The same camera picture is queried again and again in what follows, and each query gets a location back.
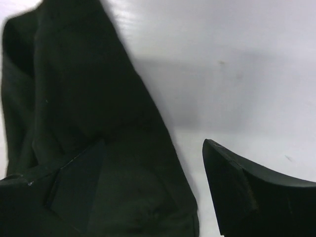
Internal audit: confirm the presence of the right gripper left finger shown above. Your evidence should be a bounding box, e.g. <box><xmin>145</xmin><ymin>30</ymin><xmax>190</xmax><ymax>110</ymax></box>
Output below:
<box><xmin>0</xmin><ymin>140</ymin><xmax>106</xmax><ymax>237</ymax></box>

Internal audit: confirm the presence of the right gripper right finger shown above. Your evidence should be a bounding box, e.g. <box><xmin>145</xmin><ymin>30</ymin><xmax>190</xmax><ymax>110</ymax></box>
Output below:
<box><xmin>202</xmin><ymin>139</ymin><xmax>316</xmax><ymax>237</ymax></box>

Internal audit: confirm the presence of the black t shirt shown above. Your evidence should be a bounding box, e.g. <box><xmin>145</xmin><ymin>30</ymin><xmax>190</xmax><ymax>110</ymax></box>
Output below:
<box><xmin>1</xmin><ymin>0</ymin><xmax>199</xmax><ymax>237</ymax></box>

